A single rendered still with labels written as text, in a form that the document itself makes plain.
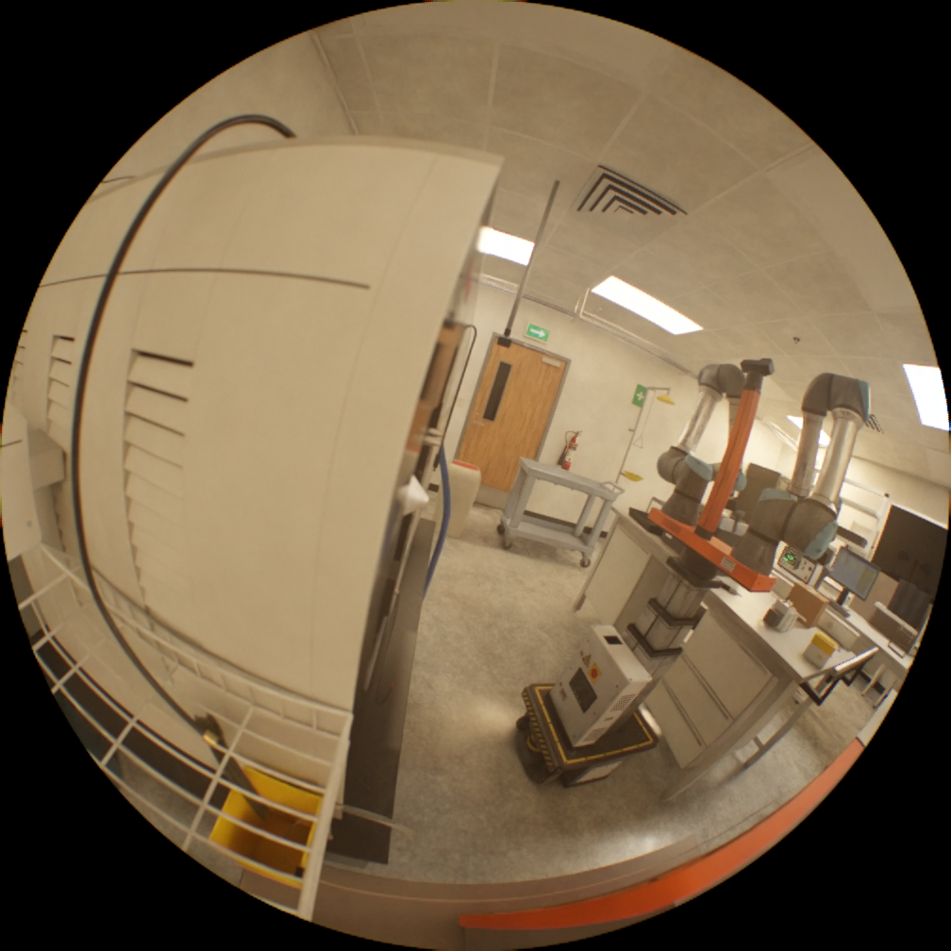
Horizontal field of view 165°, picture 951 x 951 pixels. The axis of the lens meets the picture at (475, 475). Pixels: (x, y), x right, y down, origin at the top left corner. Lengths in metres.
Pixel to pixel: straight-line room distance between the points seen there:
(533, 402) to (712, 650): 3.49
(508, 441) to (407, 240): 4.11
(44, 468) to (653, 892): 0.52
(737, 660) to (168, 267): 1.72
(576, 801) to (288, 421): 1.63
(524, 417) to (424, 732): 3.63
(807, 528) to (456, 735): 1.48
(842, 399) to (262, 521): 1.19
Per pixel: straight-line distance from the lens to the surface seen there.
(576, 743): 1.36
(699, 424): 1.38
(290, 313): 0.16
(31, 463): 0.37
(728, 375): 1.37
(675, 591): 1.18
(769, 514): 1.02
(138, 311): 0.25
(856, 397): 1.14
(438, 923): 0.63
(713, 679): 1.66
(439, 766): 1.49
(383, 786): 0.62
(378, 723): 0.68
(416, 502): 0.33
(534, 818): 1.53
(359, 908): 0.61
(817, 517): 1.00
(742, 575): 1.01
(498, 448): 4.23
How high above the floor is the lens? 1.32
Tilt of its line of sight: 13 degrees down
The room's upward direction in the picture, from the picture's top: 18 degrees clockwise
